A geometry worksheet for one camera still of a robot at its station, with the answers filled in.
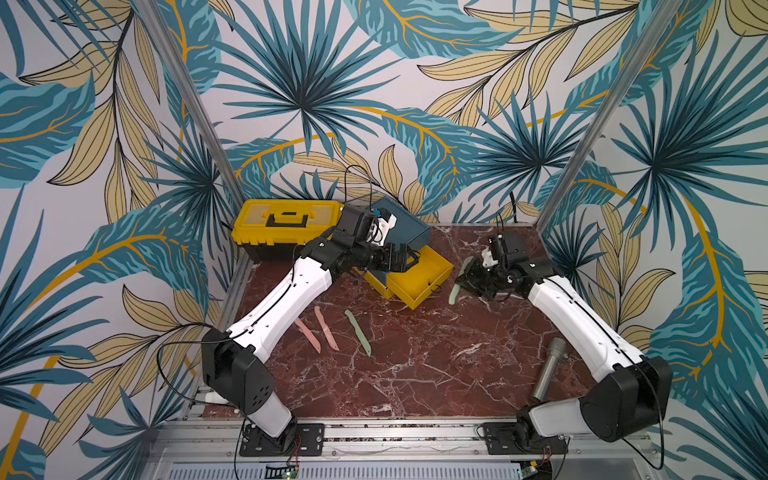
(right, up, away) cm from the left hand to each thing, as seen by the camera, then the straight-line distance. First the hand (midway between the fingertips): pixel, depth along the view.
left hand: (404, 264), depth 74 cm
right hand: (+14, -4, +7) cm, 16 cm away
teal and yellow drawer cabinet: (+2, +10, +16) cm, 19 cm away
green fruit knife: (-12, -22, +17) cm, 30 cm away
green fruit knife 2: (+14, -7, +6) cm, 17 cm away
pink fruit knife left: (-28, -22, +17) cm, 39 cm away
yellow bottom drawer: (+4, -7, +18) cm, 20 cm away
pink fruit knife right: (-21, -24, +16) cm, 36 cm away
